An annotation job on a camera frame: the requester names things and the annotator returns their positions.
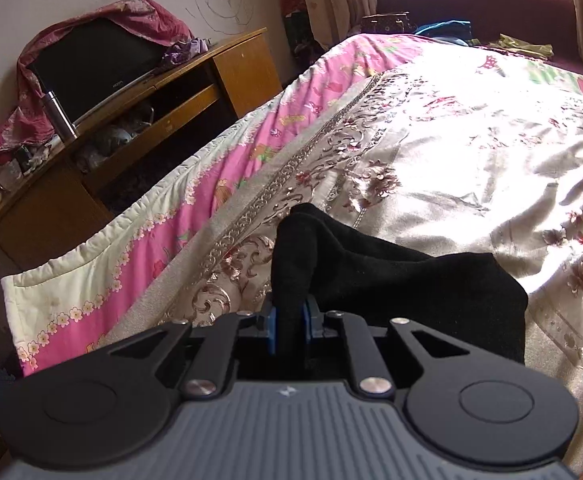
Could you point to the beige floral bedspread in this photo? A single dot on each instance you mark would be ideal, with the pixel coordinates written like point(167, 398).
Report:
point(446, 150)

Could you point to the black television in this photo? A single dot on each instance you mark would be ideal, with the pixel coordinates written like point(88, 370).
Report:
point(96, 67)

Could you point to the black pants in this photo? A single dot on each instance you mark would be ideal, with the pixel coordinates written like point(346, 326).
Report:
point(401, 285)

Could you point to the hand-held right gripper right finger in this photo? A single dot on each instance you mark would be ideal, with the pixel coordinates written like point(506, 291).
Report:
point(314, 321)

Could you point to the dark patterned bag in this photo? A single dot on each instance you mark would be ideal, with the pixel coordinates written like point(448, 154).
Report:
point(389, 22)

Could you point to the maroon sofa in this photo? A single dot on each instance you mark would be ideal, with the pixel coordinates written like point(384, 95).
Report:
point(486, 2)

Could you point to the pink printed quilt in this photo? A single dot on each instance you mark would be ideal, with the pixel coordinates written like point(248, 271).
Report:
point(231, 180)

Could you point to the wooden tv cabinet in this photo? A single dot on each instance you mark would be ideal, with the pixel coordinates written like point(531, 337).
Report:
point(51, 210)

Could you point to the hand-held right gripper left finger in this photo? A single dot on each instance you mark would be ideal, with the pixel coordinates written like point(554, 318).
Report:
point(271, 332)

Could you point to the red and green bag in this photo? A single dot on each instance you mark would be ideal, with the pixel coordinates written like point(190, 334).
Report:
point(296, 27)

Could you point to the yellow green cloth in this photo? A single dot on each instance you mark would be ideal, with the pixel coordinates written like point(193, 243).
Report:
point(524, 46)

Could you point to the blue cloth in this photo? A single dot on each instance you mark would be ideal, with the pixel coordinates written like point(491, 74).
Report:
point(446, 27)

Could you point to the steel thermos bottle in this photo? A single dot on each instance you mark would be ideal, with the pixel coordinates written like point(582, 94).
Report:
point(60, 116)

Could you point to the red floral cloth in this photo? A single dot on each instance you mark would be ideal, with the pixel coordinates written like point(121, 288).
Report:
point(26, 105)

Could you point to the purple cloth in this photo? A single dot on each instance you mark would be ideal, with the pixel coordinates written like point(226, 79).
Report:
point(184, 52)

